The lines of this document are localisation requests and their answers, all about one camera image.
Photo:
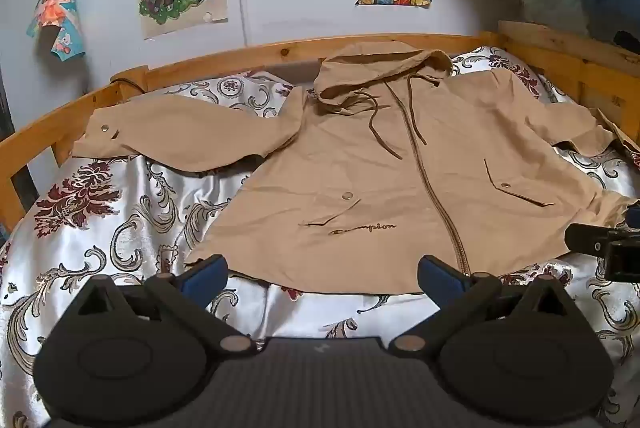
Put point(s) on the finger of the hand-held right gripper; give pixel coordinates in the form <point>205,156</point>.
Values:
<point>585,238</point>

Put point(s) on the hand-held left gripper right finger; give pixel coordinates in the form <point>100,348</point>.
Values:
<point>441,277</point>

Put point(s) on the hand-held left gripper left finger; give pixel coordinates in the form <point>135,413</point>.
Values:
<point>205,277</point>

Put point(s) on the tan hooded jacket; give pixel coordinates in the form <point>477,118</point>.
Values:
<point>350,168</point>

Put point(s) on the floral satin bedspread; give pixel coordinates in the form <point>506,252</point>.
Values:
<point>125,218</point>

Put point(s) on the orange-haired cartoon girl poster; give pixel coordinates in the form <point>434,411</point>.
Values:
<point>56,16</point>

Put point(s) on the wooden bed frame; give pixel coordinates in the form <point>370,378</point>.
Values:
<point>280,51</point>

